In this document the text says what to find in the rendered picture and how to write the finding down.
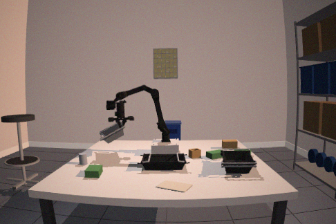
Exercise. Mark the small brown open box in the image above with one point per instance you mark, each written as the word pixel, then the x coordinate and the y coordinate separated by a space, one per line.
pixel 194 153

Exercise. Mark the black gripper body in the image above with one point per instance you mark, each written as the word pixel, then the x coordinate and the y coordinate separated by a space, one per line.
pixel 121 115

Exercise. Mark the grey cylinder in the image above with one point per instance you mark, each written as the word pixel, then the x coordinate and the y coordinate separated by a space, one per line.
pixel 83 158

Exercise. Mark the brown rectangular block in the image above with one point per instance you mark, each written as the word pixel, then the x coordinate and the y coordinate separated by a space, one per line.
pixel 230 144

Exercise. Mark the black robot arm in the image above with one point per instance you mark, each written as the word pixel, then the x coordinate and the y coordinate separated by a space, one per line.
pixel 110 105

